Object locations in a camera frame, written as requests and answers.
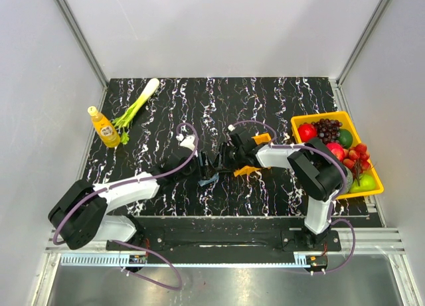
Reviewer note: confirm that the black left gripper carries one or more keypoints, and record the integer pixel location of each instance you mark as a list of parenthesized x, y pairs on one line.
[(196, 160)]

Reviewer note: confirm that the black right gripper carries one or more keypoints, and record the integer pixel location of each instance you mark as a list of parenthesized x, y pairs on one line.
[(224, 147)]

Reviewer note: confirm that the small orange card bin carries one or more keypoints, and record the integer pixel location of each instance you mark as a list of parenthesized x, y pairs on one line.
[(247, 147)]

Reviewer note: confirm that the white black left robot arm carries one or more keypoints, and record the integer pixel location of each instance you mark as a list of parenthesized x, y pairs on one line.
[(82, 214)]

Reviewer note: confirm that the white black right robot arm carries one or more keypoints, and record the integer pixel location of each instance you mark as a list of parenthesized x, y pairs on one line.
[(321, 175)]

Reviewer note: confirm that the black marble pattern mat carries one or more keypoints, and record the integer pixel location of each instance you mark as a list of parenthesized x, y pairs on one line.
[(210, 105)]

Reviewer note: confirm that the green white leek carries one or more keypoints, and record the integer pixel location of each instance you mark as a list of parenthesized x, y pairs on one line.
[(123, 122)]

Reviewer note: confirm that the yellow juice bottle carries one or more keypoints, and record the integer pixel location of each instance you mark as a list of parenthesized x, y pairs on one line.
[(104, 128)]

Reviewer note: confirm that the red apple left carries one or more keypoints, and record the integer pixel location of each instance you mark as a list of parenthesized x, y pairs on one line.
[(306, 132)]

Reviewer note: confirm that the red apple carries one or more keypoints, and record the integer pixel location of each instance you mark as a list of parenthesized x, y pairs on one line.
[(337, 150), (306, 132)]

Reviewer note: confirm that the dark purple grape bunch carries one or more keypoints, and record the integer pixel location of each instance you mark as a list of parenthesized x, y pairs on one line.
[(327, 129)]

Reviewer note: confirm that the red apple centre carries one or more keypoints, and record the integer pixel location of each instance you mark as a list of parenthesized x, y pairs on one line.
[(337, 150)]

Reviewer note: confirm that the dark green avocado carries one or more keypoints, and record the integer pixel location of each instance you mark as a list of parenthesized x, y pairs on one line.
[(345, 138)]

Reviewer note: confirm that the large yellow fruit tray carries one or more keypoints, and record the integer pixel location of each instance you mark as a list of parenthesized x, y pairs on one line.
[(344, 118)]

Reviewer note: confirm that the grey green melon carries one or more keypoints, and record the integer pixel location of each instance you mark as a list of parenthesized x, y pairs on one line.
[(349, 182)]

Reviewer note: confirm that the light green apple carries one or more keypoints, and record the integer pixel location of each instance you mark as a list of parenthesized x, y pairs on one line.
[(363, 183)]

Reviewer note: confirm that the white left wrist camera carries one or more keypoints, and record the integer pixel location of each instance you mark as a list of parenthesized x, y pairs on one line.
[(187, 141)]

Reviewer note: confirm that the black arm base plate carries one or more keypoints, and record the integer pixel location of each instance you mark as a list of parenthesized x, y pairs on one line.
[(288, 234)]

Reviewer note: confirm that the white slotted cable duct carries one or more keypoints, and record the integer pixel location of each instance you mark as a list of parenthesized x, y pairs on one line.
[(130, 260)]

